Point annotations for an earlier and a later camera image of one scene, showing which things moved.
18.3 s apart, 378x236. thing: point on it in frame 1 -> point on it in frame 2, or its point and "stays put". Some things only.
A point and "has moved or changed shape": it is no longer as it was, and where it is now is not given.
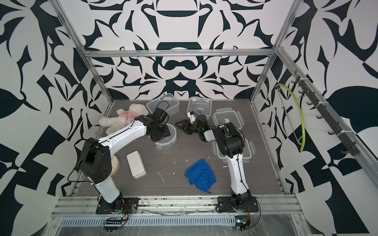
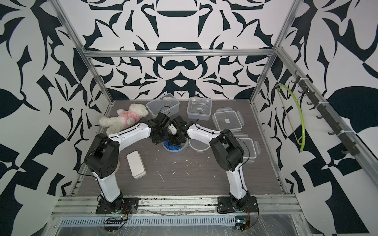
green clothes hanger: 303,146 stays put
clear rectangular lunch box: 199,105 stays put
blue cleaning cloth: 201,174 -> 167,145
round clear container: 170,141 has moved or changed shape
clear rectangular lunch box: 168,103 stays put
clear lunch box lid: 225,115 stays put
